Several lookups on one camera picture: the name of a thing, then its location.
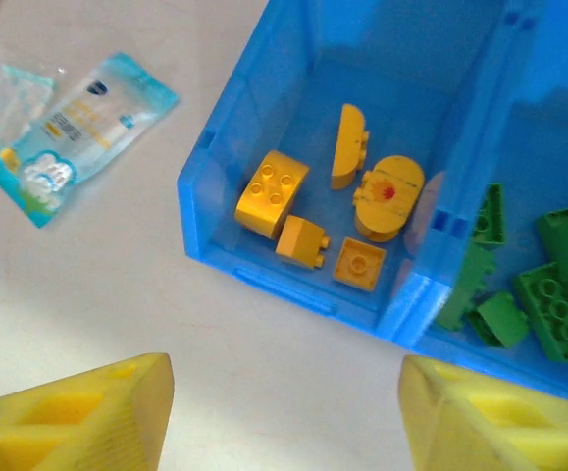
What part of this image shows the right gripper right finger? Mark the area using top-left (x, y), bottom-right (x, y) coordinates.
top-left (397, 353), bottom-right (568, 471)

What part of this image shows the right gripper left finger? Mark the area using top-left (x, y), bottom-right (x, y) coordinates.
top-left (0, 351), bottom-right (175, 471)

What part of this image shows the small green lego brick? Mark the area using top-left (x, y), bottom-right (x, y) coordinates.
top-left (467, 289), bottom-right (530, 349)

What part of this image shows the green studded lego brick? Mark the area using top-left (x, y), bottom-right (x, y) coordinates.
top-left (511, 261), bottom-right (568, 363)

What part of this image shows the long green lego brick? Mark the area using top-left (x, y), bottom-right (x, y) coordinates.
top-left (434, 243), bottom-right (498, 333)

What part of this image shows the yellow square lego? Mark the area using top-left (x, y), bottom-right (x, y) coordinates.
top-left (332, 236), bottom-right (387, 294)

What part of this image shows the yellow printed round lego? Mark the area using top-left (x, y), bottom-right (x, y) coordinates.
top-left (353, 155), bottom-right (426, 242)

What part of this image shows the small yellow sloped lego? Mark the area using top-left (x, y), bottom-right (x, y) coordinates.
top-left (274, 214), bottom-right (332, 270)

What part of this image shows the yellow rounded four-stud lego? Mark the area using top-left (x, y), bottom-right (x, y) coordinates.
top-left (233, 149), bottom-right (310, 240)

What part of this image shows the yellow half-round lego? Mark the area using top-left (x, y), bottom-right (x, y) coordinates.
top-left (330, 102), bottom-right (371, 191)

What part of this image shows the dark green lego brick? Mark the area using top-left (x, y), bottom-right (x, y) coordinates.
top-left (469, 183), bottom-right (506, 246)

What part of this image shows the blue snack packet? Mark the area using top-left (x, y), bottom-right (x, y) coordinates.
top-left (0, 51), bottom-right (181, 230)

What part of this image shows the small clear plastic packet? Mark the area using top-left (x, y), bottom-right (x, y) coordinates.
top-left (0, 63), bottom-right (58, 149)

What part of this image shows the blue three-compartment plastic bin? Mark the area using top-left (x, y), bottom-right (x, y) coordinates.
top-left (176, 0), bottom-right (568, 408)

